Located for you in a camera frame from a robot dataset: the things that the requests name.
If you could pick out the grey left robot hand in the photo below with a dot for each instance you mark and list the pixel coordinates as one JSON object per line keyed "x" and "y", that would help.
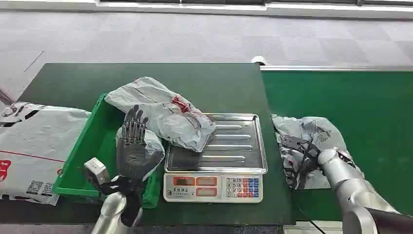
{"x": 134, "y": 160}

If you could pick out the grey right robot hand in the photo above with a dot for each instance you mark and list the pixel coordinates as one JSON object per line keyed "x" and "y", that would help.
{"x": 309, "y": 155}

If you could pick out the grey parcel with label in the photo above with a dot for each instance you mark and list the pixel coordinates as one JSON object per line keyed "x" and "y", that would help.
{"x": 309, "y": 129}

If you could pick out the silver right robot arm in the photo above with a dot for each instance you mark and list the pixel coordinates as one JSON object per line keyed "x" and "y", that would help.
{"x": 351, "y": 187}

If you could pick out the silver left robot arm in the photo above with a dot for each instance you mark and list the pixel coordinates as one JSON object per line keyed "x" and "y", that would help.
{"x": 111, "y": 210}

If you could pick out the green plastic crate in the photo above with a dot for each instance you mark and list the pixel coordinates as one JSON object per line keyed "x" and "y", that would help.
{"x": 93, "y": 145}

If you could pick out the large grey parcel red print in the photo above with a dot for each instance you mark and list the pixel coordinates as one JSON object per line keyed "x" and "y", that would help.
{"x": 167, "y": 116}

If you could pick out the green conveyor belt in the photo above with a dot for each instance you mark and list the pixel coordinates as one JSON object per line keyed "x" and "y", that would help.
{"x": 364, "y": 106}

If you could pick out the electronic weighing scale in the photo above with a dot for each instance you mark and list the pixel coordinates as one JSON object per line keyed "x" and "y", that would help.
{"x": 232, "y": 161}

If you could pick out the large white parcel bag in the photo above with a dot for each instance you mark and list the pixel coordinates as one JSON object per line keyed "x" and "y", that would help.
{"x": 35, "y": 145}

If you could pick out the white round object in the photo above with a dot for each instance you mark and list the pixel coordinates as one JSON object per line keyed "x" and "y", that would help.
{"x": 258, "y": 60}

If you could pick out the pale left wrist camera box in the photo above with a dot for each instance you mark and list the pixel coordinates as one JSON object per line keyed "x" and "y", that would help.
{"x": 96, "y": 170}

